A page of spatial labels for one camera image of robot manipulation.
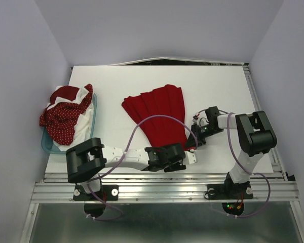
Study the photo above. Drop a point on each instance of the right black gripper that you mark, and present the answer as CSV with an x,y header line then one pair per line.
x,y
194,138

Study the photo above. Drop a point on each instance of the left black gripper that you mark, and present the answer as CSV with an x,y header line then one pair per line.
x,y
176,165

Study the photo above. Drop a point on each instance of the plain red skirt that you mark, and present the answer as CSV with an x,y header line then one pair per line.
x,y
167,103

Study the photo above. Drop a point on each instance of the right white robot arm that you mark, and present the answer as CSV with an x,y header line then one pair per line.
x,y
256,138

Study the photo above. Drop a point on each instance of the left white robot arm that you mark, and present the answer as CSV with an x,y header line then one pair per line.
x,y
86,160

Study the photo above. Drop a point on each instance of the red polka dot skirt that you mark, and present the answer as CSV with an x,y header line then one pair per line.
x,y
65,114

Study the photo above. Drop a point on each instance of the teal plastic basket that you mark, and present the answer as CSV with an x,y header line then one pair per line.
x,y
83,131

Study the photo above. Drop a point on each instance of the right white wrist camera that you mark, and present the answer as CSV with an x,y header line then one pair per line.
x,y
200,119

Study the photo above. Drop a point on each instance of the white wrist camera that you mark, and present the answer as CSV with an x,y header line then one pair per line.
x,y
200,119
190,157

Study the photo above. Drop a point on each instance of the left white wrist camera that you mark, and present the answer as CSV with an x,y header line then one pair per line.
x,y
190,157

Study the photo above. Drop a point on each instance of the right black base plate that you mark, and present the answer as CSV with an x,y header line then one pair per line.
x,y
222,192

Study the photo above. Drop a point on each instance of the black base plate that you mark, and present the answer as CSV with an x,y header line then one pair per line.
x,y
104,192
222,192

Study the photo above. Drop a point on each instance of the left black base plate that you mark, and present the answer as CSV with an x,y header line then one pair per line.
x,y
104,192

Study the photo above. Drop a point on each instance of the aluminium frame rail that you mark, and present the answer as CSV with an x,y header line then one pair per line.
x,y
166,189

